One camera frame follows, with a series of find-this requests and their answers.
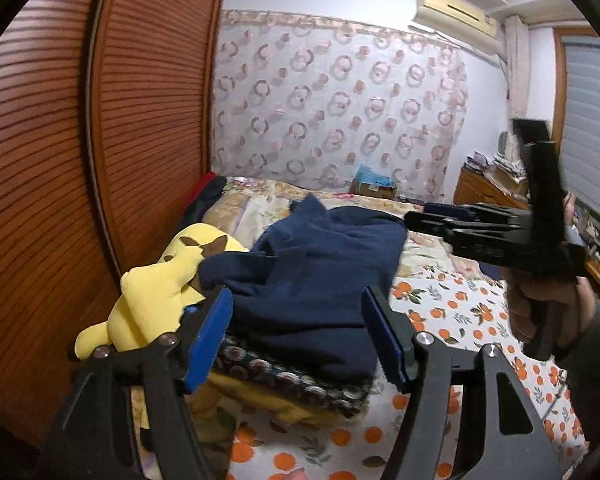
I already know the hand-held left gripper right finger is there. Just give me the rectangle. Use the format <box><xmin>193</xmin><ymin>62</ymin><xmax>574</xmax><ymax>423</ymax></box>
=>
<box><xmin>361</xmin><ymin>286</ymin><xmax>563</xmax><ymax>480</ymax></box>

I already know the floral quilt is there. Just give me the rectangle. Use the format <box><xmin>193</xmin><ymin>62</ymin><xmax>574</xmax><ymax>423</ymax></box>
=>
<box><xmin>202</xmin><ymin>175</ymin><xmax>461</xmax><ymax>261</ymax></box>

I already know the orange fruit print bedsheet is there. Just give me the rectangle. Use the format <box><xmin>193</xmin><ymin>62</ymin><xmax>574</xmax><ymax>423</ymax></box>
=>
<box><xmin>130</xmin><ymin>245</ymin><xmax>591</xmax><ymax>480</ymax></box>

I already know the brown cardboard box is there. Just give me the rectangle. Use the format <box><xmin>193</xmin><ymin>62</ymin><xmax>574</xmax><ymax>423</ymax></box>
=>
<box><xmin>350</xmin><ymin>182</ymin><xmax>398</xmax><ymax>201</ymax></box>

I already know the dark circle print cloth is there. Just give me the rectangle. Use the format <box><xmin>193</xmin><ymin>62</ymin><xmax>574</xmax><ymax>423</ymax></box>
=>
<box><xmin>215</xmin><ymin>337</ymin><xmax>371</xmax><ymax>418</ymax></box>

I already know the yellow plush toy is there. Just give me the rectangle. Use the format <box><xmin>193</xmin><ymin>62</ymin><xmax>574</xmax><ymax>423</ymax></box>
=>
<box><xmin>75</xmin><ymin>222</ymin><xmax>251</xmax><ymax>361</ymax></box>

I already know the beige lace curtain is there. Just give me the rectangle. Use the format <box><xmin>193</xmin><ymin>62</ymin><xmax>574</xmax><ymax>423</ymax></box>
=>
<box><xmin>504</xmin><ymin>15</ymin><xmax>531</xmax><ymax>121</ymax></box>

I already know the person's right hand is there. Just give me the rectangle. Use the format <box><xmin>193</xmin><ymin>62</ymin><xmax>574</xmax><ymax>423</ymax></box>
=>
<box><xmin>505</xmin><ymin>272</ymin><xmax>599</xmax><ymax>361</ymax></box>

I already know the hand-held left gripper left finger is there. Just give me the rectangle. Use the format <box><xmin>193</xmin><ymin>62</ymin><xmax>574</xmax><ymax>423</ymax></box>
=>
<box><xmin>37</xmin><ymin>285</ymin><xmax>234</xmax><ymax>480</ymax></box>

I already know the circle print curtain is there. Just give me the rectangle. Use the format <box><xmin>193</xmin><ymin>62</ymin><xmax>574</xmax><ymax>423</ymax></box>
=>
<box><xmin>211</xmin><ymin>9</ymin><xmax>468</xmax><ymax>205</ymax></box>

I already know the wooden louvered wardrobe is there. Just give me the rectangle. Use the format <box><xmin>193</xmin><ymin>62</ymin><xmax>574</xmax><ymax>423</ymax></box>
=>
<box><xmin>0</xmin><ymin>0</ymin><xmax>231</xmax><ymax>446</ymax></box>

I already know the yellow folded cloth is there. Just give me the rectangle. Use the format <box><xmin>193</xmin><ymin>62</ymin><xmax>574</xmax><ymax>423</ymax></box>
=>
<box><xmin>187</xmin><ymin>375</ymin><xmax>366</xmax><ymax>428</ymax></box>

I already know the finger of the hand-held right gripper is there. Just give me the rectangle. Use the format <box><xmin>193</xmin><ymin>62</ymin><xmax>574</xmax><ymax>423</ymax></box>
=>
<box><xmin>404</xmin><ymin>202</ymin><xmax>526</xmax><ymax>233</ymax></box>
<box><xmin>442</xmin><ymin>227</ymin><xmax>531</xmax><ymax>263</ymax></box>

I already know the beige air conditioner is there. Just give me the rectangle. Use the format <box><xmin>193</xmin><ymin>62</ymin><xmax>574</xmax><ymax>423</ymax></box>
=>
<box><xmin>411</xmin><ymin>0</ymin><xmax>501</xmax><ymax>56</ymax></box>

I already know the blue bag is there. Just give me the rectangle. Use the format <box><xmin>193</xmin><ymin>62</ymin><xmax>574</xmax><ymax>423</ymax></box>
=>
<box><xmin>355</xmin><ymin>164</ymin><xmax>396</xmax><ymax>188</ymax></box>

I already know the navy t-shirt orange print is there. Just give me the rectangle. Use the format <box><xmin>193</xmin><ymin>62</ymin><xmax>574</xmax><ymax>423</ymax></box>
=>
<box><xmin>197</xmin><ymin>194</ymin><xmax>408</xmax><ymax>383</ymax></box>

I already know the wooden cabinet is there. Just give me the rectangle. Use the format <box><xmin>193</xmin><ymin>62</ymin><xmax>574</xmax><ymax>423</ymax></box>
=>
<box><xmin>452</xmin><ymin>165</ymin><xmax>600</xmax><ymax>301</ymax></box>

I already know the red garment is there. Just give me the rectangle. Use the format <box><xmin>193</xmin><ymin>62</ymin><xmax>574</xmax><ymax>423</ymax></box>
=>
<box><xmin>182</xmin><ymin>172</ymin><xmax>228</xmax><ymax>226</ymax></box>

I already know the grey window blind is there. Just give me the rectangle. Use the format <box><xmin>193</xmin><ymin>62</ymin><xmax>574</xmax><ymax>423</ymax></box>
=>
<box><xmin>555</xmin><ymin>35</ymin><xmax>600</xmax><ymax>221</ymax></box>

